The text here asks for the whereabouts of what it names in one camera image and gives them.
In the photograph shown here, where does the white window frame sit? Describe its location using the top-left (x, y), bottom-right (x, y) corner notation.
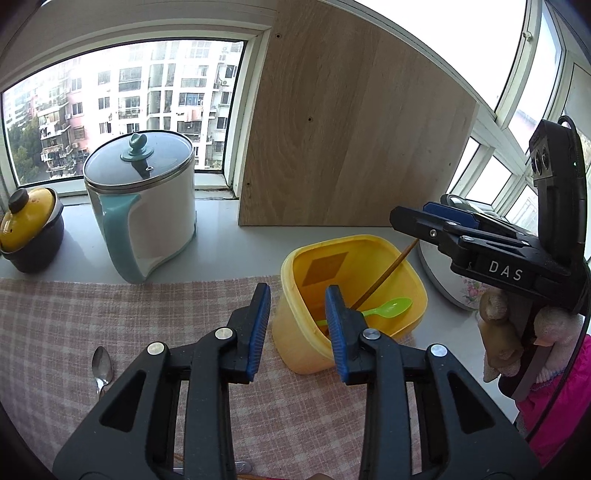
top-left (445, 0), bottom-right (591, 232)
top-left (0, 0), bottom-right (278, 199)

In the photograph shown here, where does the wooden chopstick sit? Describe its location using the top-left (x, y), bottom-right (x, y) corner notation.
top-left (352, 237), bottom-right (420, 311)

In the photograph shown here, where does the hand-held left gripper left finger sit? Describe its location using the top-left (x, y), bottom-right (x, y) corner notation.
top-left (53, 282), bottom-right (271, 480)

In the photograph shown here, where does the glass lid with teal knob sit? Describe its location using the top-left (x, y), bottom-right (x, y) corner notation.
top-left (83, 129), bottom-right (195, 193)

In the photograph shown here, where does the yellow casserole lid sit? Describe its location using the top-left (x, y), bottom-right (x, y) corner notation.
top-left (0, 187), bottom-right (58, 254)

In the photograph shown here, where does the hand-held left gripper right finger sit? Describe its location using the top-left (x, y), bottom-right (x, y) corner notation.
top-left (324, 285), bottom-right (541, 480)

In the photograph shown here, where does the person's right hand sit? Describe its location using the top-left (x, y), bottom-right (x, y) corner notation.
top-left (478, 290), bottom-right (522, 383)

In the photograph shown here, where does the dark casserole pot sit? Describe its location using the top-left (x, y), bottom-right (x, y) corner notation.
top-left (0, 203), bottom-right (65, 274)

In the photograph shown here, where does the white floral round tray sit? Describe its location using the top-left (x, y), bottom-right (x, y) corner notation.
top-left (417, 237), bottom-right (483, 311)

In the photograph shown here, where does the yellow plastic container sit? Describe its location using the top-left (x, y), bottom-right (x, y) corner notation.
top-left (271, 234), bottom-right (428, 376)

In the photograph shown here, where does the pink checked cloth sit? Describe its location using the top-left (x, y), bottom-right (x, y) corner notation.
top-left (0, 275), bottom-right (462, 480)

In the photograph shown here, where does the white and teal pot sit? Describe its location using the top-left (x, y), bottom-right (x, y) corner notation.
top-left (84, 157), bottom-right (198, 284)

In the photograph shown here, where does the green plastic spoon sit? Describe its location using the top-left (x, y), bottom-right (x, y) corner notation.
top-left (316, 296), bottom-right (413, 326)

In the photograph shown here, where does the person's right forearm pink sleeve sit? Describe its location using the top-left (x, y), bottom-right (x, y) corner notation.
top-left (515, 307), bottom-right (591, 467)

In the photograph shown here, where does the wooden board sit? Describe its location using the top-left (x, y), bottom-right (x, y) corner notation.
top-left (238, 0), bottom-right (478, 228)

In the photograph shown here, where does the metal spoon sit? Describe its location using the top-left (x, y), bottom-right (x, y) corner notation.
top-left (91, 346), bottom-right (115, 400)

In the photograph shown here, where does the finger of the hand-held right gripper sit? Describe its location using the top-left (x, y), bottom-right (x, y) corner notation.
top-left (389, 206), bottom-right (541, 266)
top-left (424, 202), bottom-right (536, 237)

